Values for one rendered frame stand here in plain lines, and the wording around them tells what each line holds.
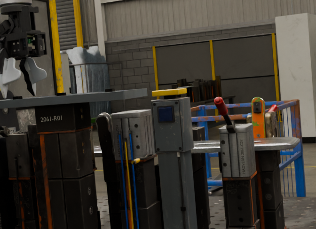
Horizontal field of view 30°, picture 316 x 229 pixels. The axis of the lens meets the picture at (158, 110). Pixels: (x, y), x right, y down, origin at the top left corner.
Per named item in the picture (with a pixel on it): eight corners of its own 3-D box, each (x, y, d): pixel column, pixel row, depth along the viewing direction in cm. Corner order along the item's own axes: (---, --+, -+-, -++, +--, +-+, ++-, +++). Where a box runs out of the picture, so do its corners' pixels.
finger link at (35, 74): (49, 94, 141) (35, 59, 137) (29, 96, 144) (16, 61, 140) (56, 89, 143) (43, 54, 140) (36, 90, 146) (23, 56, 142)
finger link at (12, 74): (12, 92, 129) (20, 54, 132) (-8, 94, 132) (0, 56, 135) (21, 97, 132) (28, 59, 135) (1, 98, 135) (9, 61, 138)
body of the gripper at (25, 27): (27, 57, 132) (22, 3, 131) (-3, 61, 136) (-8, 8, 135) (48, 57, 139) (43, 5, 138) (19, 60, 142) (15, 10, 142)
